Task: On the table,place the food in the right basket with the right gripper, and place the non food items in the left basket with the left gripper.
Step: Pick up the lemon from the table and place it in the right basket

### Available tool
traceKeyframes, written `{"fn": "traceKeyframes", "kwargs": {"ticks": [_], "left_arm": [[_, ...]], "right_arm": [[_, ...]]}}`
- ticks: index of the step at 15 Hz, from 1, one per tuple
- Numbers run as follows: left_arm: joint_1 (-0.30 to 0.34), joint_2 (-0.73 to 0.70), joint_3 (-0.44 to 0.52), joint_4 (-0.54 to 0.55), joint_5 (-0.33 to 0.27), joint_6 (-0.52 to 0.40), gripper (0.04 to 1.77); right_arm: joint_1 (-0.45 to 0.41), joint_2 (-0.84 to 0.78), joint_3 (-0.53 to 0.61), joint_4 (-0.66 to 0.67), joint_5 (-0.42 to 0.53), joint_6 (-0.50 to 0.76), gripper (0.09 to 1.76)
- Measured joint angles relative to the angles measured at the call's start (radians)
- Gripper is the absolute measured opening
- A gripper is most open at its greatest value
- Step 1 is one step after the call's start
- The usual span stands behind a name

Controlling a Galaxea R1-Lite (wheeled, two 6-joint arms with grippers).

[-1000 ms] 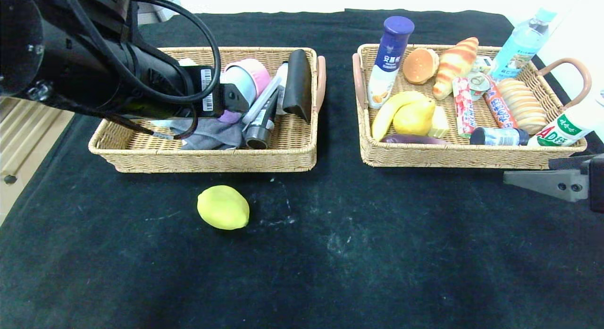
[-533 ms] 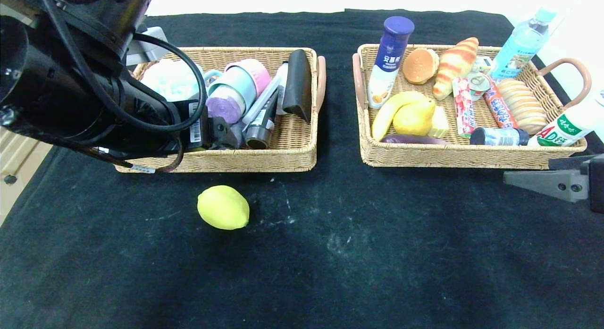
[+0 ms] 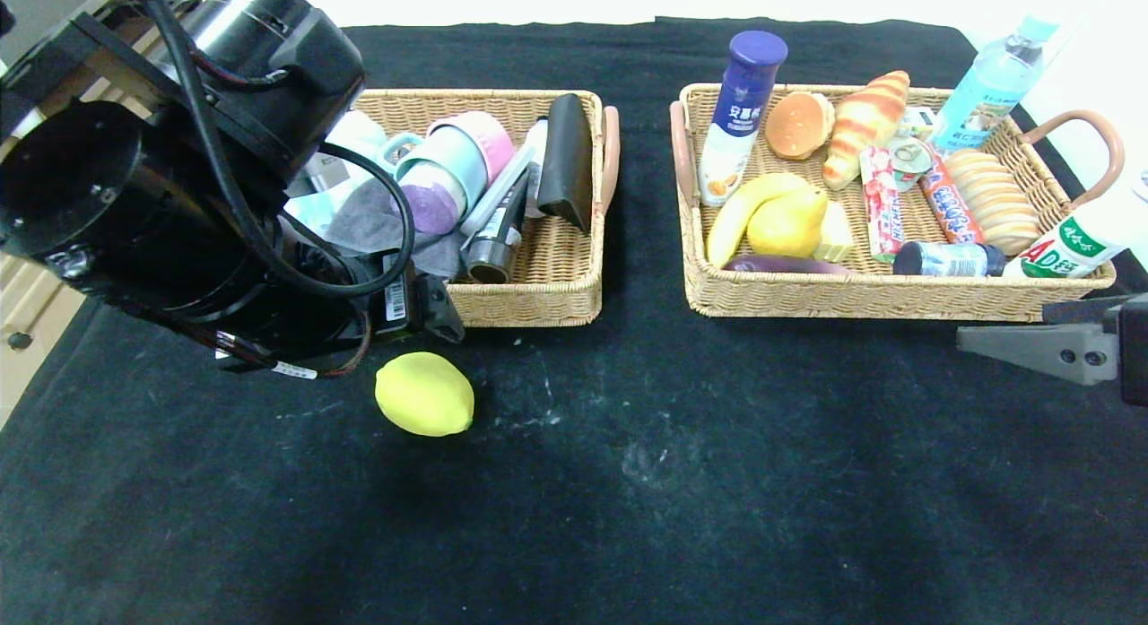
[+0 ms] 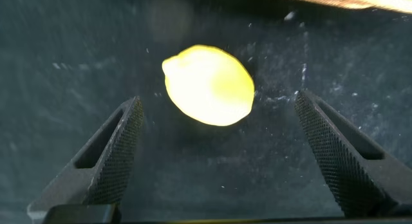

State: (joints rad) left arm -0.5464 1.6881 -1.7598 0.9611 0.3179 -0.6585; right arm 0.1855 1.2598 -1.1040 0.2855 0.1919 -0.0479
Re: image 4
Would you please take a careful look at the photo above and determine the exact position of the yellow lemon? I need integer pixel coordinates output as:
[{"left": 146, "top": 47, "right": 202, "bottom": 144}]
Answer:
[{"left": 161, "top": 44, "right": 256, "bottom": 127}]

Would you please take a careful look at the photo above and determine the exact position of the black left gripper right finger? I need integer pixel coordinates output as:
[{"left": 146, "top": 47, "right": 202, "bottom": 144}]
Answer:
[{"left": 294, "top": 89, "right": 412, "bottom": 218}]

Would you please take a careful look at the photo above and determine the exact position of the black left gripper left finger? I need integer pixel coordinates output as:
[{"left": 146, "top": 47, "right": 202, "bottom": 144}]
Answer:
[{"left": 27, "top": 95, "right": 145, "bottom": 223}]

